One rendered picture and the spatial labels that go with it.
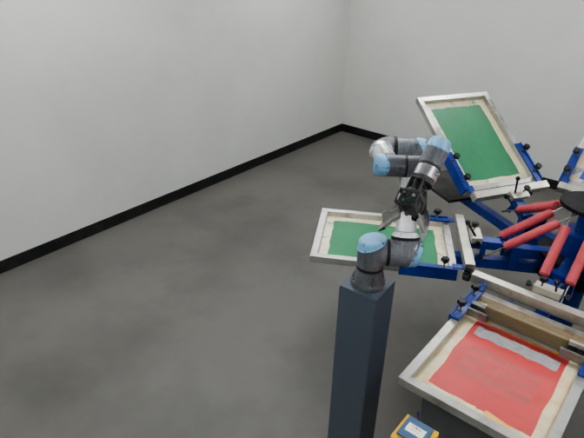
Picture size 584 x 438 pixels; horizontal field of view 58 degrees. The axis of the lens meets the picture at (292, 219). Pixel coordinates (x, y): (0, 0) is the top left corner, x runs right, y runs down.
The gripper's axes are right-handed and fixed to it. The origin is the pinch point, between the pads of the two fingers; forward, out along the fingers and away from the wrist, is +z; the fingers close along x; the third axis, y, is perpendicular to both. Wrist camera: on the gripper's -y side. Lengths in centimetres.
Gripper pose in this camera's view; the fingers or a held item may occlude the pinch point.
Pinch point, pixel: (400, 238)
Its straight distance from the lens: 166.5
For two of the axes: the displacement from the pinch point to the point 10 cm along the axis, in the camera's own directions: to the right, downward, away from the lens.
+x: 7.6, 2.3, -6.1
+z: -4.5, 8.6, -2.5
